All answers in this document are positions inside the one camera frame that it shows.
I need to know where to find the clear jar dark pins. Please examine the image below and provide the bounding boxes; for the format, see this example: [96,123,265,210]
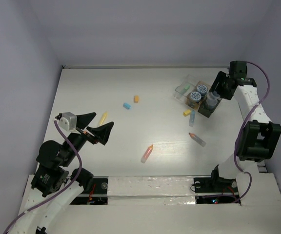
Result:
[205,97,218,111]
[208,91,221,100]

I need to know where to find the orange marker cap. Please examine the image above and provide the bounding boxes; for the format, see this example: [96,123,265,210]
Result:
[134,96,139,103]

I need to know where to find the yellow highlighter marker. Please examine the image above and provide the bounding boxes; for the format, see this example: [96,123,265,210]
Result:
[98,112,108,127]

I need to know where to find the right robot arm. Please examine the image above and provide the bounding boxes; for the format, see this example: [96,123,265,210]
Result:
[209,60,281,191]

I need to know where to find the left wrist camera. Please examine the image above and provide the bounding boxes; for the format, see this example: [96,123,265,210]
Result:
[55,112,78,132]

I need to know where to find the orange plastic container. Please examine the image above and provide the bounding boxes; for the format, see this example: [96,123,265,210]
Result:
[185,81,210,110]

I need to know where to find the pink orange highlighter marker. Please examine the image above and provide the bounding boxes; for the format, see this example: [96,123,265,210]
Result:
[140,145,154,163]

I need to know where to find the blue marker cap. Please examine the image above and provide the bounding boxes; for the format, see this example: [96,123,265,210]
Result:
[123,103,131,110]

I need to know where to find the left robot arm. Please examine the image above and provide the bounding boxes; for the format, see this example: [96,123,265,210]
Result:
[4,112,114,234]

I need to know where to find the orange tip clear marker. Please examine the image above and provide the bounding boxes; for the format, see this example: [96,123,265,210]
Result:
[188,133,206,147]

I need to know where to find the blue highlighter marker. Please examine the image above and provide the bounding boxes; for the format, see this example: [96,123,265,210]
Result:
[189,110,196,127]

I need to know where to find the yellow marker cap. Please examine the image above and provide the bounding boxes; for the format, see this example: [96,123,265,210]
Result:
[183,109,192,117]

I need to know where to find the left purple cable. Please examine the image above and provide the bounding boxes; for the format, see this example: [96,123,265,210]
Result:
[2,120,83,234]

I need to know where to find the green marker cap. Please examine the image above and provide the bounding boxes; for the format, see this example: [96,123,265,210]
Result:
[181,84,190,95]

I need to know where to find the clear plastic container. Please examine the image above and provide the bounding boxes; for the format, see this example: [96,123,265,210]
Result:
[173,75,198,102]

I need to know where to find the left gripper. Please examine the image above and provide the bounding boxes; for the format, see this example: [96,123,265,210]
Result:
[61,111,115,165]

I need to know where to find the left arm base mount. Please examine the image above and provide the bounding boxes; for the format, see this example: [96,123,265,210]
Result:
[71,176,108,205]

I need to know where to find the blue patterned tape roll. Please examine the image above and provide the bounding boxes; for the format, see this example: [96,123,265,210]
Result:
[196,84,208,97]
[188,91,202,104]

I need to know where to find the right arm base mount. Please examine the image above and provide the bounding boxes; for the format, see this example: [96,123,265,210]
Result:
[190,177,240,205]

